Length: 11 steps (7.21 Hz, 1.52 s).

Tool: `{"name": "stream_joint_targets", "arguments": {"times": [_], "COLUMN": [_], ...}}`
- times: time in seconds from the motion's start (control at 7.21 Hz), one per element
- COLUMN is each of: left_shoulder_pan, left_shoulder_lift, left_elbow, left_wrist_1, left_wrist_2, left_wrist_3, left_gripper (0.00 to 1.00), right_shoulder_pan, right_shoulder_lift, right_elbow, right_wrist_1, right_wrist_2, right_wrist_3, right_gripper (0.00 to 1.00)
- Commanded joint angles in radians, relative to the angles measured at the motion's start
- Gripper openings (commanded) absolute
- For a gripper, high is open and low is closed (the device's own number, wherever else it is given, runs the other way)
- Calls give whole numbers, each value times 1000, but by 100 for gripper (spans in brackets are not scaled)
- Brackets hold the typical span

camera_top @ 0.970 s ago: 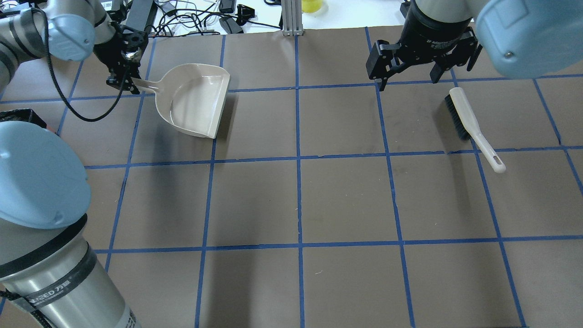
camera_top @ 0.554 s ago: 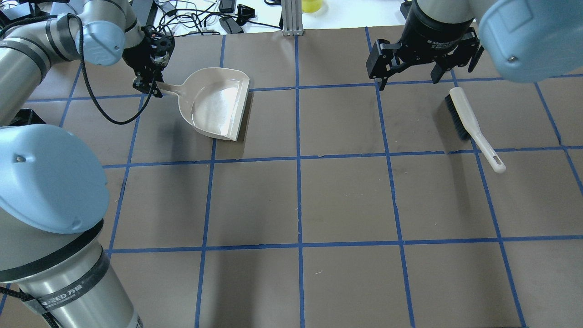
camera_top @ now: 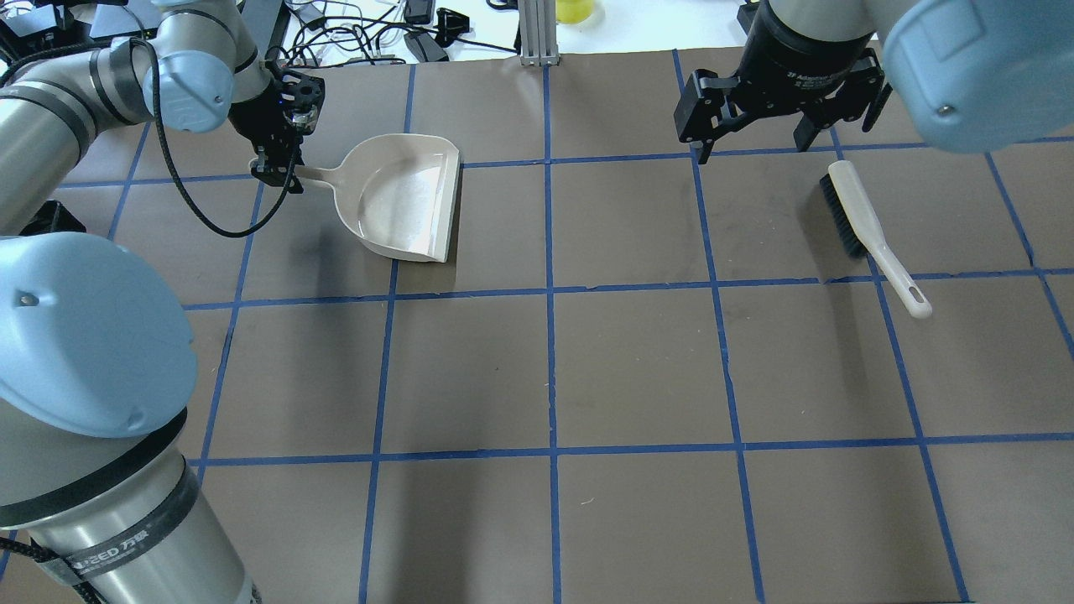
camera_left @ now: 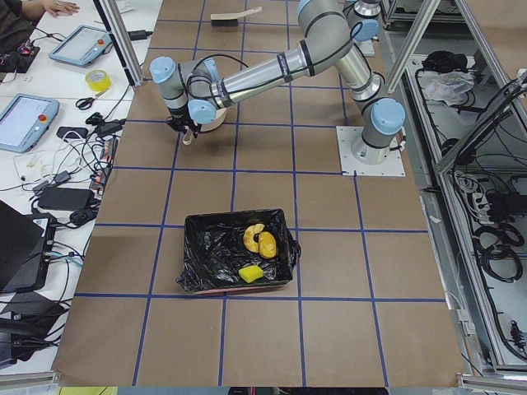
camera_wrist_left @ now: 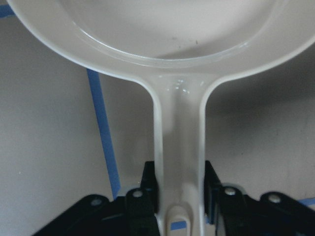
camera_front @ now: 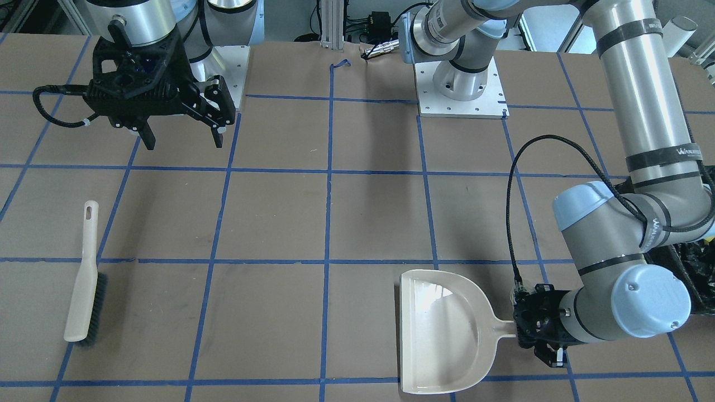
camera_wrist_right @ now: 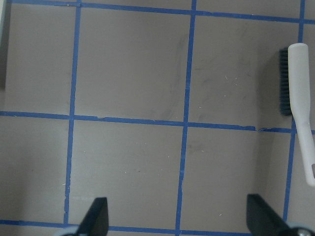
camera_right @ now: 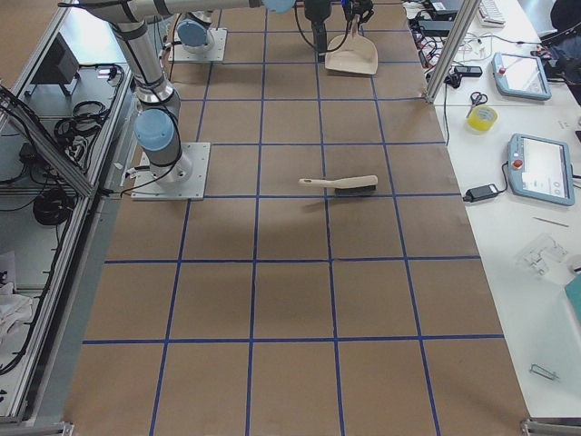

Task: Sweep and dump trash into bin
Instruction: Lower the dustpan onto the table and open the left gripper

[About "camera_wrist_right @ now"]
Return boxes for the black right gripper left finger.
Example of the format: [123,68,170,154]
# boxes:
[75,197,109,236]

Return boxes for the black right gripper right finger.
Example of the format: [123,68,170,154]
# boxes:
[246,194,303,236]

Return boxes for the beige hand brush black bristles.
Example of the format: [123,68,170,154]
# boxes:
[279,43,315,186]

